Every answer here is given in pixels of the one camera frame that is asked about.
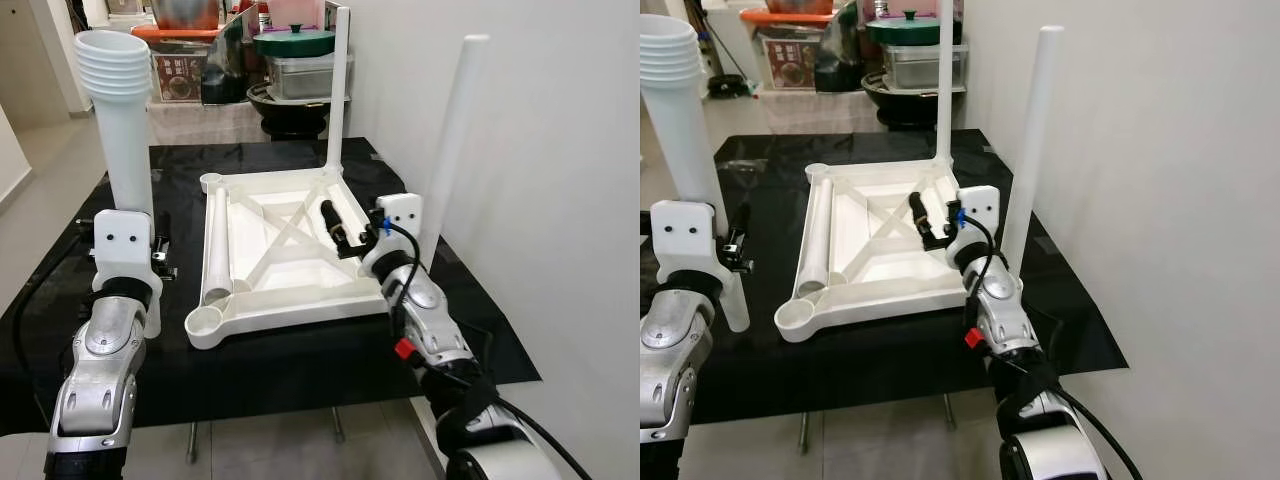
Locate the clear plastic container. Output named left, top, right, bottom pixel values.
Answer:
left=882, top=42, right=969, bottom=91
left=265, top=55, right=354, bottom=101

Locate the white plastic table top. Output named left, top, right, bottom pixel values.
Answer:
left=775, top=158, right=979, bottom=343
left=185, top=168, right=421, bottom=351

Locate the black floor mop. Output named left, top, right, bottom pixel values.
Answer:
left=705, top=40, right=757, bottom=99

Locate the green pot with lid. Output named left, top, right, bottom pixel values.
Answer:
left=253, top=25, right=336, bottom=59
left=865, top=10, right=941, bottom=47

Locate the black table cloth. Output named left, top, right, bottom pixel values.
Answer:
left=640, top=130, right=1129, bottom=427
left=0, top=138, right=543, bottom=437

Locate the black plastic bag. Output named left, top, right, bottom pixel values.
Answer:
left=200, top=15, right=252, bottom=106
left=815, top=0, right=867, bottom=93

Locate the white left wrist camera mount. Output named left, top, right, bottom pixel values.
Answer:
left=92, top=210, right=157, bottom=297
left=650, top=200, right=721, bottom=291

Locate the white box with pink lid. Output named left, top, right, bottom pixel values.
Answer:
left=265, top=0, right=327, bottom=31

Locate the black round wok stand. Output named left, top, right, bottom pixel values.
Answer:
left=247, top=82, right=347, bottom=141
left=862, top=72, right=967, bottom=132

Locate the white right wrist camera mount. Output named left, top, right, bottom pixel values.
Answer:
left=362, top=193, right=424, bottom=279
left=945, top=185, right=1002, bottom=269

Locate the metal folding table frame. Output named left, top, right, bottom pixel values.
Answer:
left=186, top=403, right=347, bottom=464
left=797, top=392, right=957, bottom=454

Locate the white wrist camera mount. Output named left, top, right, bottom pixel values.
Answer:
left=92, top=210, right=157, bottom=297
left=945, top=185, right=1002, bottom=269
left=650, top=200, right=721, bottom=291
left=362, top=193, right=424, bottom=279

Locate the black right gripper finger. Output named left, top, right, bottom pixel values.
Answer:
left=319, top=199, right=353, bottom=253
left=907, top=192, right=938, bottom=243

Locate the bench with white lace cloth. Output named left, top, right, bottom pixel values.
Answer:
left=755, top=88, right=877, bottom=137
left=148, top=100, right=264, bottom=147

